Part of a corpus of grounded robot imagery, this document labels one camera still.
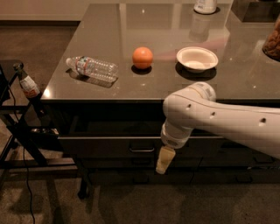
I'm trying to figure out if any glass soda bottle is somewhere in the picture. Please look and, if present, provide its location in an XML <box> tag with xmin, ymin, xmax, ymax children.
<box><xmin>13</xmin><ymin>62</ymin><xmax>53</xmax><ymax>129</ymax></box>

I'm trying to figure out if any dark tray at back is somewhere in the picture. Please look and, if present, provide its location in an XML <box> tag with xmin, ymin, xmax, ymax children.
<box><xmin>231</xmin><ymin>0</ymin><xmax>280</xmax><ymax>23</ymax></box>

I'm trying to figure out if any black cable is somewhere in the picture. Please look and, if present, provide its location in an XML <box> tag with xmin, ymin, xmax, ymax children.
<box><xmin>7</xmin><ymin>84</ymin><xmax>37</xmax><ymax>224</ymax></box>

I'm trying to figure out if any white container at back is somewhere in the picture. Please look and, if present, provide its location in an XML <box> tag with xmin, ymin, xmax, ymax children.
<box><xmin>193</xmin><ymin>0</ymin><xmax>217</xmax><ymax>15</ymax></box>

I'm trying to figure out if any black side stand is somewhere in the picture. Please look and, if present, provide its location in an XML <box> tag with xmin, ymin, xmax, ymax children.
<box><xmin>0</xmin><ymin>59</ymin><xmax>74</xmax><ymax>169</ymax></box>

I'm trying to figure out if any orange fruit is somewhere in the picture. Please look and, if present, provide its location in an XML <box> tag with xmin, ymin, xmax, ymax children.
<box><xmin>132</xmin><ymin>47</ymin><xmax>153</xmax><ymax>69</ymax></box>

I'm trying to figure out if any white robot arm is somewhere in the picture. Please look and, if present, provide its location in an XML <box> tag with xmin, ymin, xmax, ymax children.
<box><xmin>156</xmin><ymin>82</ymin><xmax>280</xmax><ymax>174</ymax></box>

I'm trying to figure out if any clear plastic water bottle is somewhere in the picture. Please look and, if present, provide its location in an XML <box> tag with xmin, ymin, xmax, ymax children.
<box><xmin>66</xmin><ymin>56</ymin><xmax>118</xmax><ymax>83</ymax></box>

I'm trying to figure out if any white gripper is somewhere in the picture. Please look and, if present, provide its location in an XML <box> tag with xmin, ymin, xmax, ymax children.
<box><xmin>156</xmin><ymin>120</ymin><xmax>193</xmax><ymax>174</ymax></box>

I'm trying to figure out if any white bowl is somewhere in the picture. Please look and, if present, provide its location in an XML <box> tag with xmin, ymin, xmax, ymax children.
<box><xmin>176</xmin><ymin>46</ymin><xmax>219</xmax><ymax>74</ymax></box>

